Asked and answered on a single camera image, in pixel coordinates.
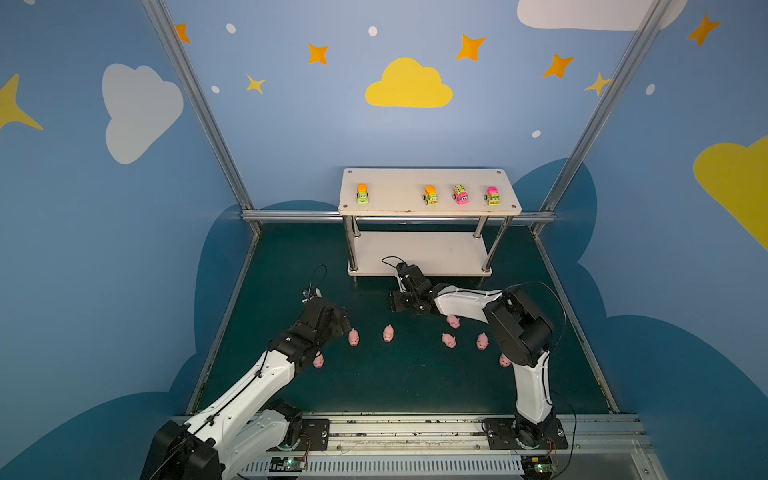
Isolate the pink drum green toy truck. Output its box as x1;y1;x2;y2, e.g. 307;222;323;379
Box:
484;186;501;206

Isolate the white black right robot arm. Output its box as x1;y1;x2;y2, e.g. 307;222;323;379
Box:
390;261;568;449

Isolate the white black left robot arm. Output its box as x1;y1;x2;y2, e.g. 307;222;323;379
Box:
140;297;352;479

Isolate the white two-tier shelf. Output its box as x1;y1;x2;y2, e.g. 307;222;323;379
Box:
338;168;522;278

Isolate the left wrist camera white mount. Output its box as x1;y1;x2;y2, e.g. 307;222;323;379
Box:
302;286;322;303

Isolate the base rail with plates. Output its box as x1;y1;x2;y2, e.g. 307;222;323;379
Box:
220;411;666;479

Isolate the aluminium cage frame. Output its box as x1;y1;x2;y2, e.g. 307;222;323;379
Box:
140;0;673;415

